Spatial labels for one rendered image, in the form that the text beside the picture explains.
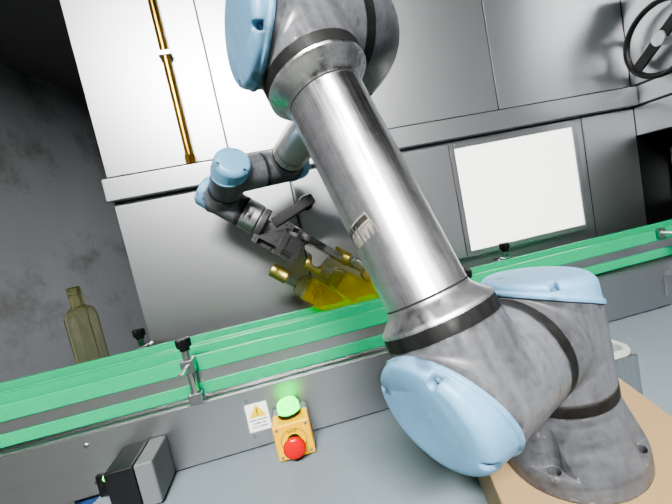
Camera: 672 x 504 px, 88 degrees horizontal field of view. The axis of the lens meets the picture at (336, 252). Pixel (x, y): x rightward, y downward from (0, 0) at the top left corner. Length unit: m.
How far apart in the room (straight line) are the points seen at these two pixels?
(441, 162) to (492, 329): 0.82
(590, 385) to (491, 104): 0.95
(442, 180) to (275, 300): 0.60
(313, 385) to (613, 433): 0.50
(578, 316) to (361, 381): 0.48
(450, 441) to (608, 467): 0.20
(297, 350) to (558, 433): 0.48
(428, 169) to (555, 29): 0.62
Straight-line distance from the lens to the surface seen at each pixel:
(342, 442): 0.77
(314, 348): 0.76
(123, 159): 1.10
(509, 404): 0.32
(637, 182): 1.56
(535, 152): 1.27
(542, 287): 0.40
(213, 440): 0.82
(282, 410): 0.73
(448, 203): 1.09
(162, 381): 0.81
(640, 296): 1.26
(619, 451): 0.50
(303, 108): 0.38
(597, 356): 0.44
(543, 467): 0.50
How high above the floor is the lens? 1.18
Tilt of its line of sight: 5 degrees down
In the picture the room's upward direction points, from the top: 12 degrees counter-clockwise
